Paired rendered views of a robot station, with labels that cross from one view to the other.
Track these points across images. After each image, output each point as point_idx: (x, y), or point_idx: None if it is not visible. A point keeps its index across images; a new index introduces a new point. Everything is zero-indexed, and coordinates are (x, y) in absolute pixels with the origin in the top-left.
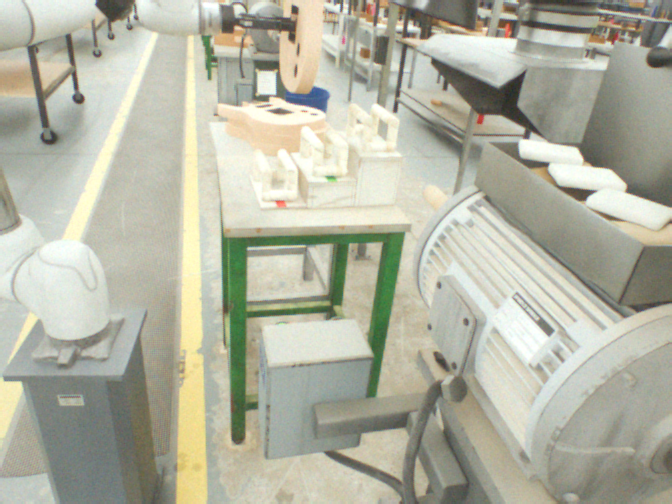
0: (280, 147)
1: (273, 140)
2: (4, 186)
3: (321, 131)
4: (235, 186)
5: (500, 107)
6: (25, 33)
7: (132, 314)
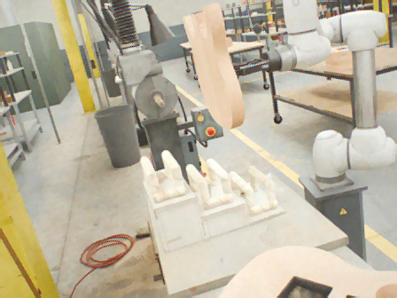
0: None
1: None
2: (355, 107)
3: None
4: (290, 201)
5: (128, 84)
6: None
7: (319, 193)
